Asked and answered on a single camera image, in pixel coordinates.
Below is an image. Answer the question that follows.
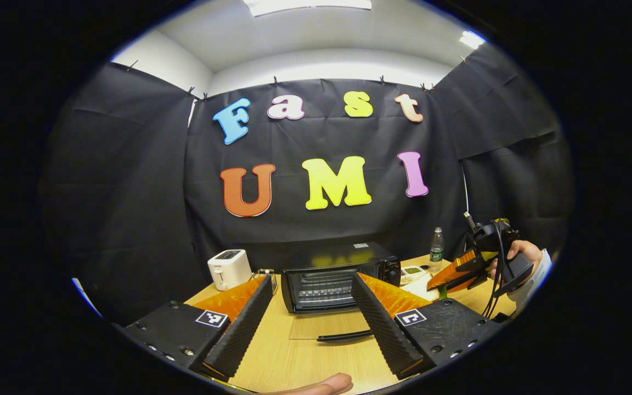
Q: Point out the black backdrop cloth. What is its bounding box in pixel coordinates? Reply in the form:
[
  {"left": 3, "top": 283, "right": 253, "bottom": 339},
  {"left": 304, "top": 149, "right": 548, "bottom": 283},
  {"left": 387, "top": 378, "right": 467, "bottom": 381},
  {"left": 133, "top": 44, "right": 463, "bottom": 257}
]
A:
[{"left": 42, "top": 44, "right": 574, "bottom": 324}]

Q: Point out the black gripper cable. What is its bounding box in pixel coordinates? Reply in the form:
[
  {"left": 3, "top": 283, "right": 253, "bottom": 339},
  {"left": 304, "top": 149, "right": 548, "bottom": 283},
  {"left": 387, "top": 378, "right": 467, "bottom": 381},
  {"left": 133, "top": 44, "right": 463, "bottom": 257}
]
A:
[{"left": 481, "top": 219, "right": 510, "bottom": 320}]

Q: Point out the black electric oven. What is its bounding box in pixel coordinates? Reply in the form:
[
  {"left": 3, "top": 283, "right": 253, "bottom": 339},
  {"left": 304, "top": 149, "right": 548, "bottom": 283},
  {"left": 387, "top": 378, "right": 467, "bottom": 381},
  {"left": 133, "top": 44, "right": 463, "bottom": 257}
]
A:
[{"left": 280, "top": 241, "right": 403, "bottom": 343}]

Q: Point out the rectangular ceiling light panel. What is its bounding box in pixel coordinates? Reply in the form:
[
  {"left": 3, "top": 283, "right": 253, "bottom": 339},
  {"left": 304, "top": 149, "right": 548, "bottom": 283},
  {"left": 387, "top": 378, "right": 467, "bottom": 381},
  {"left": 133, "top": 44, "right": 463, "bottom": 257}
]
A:
[{"left": 242, "top": 0, "right": 373, "bottom": 17}]

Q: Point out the white toaster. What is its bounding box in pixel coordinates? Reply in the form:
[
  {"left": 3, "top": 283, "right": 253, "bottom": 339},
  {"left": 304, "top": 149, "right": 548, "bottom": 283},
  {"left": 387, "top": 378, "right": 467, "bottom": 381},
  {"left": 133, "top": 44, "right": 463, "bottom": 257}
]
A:
[{"left": 207, "top": 249, "right": 253, "bottom": 291}]

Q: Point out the row of black cloth clips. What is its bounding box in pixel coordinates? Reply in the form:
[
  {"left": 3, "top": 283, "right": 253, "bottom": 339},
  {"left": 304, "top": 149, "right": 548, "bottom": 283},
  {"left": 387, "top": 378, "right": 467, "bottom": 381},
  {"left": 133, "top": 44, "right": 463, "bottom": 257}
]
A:
[{"left": 126, "top": 55, "right": 469, "bottom": 103}]

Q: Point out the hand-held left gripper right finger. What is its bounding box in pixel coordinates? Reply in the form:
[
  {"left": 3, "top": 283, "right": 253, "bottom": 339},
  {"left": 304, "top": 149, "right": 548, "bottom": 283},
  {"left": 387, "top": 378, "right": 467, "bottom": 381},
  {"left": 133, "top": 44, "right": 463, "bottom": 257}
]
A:
[{"left": 351, "top": 273, "right": 502, "bottom": 380}]

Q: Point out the metal wire basket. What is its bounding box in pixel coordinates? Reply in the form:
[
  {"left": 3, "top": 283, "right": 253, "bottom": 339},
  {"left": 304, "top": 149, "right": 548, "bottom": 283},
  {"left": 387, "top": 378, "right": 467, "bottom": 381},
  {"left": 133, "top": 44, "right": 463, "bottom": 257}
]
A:
[{"left": 253, "top": 268, "right": 279, "bottom": 295}]

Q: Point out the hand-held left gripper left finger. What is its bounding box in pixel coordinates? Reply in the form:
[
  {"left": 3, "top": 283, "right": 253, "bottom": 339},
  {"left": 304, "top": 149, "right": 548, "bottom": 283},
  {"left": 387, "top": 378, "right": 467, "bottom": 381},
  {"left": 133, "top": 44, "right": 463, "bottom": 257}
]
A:
[{"left": 120, "top": 274, "right": 274, "bottom": 383}]

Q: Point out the small ceiling light panel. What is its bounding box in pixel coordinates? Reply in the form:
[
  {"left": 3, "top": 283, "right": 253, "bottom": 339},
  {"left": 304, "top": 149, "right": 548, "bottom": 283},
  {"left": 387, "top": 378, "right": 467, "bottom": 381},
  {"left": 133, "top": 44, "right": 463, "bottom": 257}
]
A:
[{"left": 459, "top": 30, "right": 487, "bottom": 50}]

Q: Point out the clear plastic water bottle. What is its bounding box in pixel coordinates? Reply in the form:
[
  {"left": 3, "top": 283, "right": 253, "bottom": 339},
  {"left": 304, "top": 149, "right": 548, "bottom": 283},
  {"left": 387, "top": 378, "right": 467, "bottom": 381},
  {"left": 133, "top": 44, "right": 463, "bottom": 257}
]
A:
[{"left": 429, "top": 227, "right": 444, "bottom": 273}]

